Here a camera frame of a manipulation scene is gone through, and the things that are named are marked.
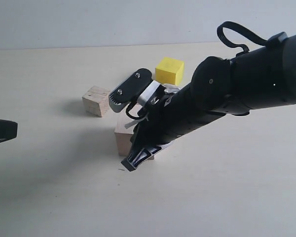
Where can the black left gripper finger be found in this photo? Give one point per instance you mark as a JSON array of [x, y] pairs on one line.
[[8, 130]]

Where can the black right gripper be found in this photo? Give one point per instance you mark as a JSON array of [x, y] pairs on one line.
[[171, 118]]

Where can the large light wooden cube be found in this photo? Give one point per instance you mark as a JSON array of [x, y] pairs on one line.
[[123, 133]]

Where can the medium wooden cube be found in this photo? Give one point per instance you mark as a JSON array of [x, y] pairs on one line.
[[96, 101]]

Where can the yellow cube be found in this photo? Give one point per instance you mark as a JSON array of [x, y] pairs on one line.
[[169, 71]]

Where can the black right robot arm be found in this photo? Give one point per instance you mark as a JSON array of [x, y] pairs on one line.
[[263, 78]]

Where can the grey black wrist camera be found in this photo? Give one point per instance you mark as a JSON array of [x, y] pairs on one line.
[[139, 88]]

